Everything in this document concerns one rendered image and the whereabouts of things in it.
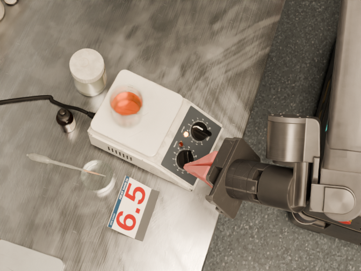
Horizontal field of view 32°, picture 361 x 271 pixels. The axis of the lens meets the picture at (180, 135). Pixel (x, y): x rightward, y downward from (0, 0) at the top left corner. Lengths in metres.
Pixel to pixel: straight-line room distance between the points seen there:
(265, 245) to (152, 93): 0.91
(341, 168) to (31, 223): 0.54
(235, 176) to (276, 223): 1.02
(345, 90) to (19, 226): 0.59
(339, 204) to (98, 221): 0.45
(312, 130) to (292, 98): 1.18
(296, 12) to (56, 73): 1.13
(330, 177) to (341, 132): 0.06
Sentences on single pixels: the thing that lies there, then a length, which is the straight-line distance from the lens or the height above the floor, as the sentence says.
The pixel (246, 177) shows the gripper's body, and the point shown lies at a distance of 0.85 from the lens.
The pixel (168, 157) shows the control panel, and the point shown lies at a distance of 1.03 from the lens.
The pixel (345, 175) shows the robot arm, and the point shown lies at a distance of 0.80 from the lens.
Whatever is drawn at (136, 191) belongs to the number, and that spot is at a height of 0.77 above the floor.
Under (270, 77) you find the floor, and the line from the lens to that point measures 2.00.
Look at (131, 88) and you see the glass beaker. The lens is 0.98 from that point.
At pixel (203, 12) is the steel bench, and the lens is 1.21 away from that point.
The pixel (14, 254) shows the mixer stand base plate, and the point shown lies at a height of 0.76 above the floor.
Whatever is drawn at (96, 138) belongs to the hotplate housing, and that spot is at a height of 0.81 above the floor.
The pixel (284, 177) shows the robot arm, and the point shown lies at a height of 1.03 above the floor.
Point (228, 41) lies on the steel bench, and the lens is 1.19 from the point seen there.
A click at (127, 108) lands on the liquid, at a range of 0.99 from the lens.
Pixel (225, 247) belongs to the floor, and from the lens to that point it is 1.83.
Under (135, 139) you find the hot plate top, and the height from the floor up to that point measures 0.84.
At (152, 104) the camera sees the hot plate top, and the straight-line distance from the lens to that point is 1.03.
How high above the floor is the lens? 1.80
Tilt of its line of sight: 72 degrees down
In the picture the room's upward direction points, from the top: 8 degrees clockwise
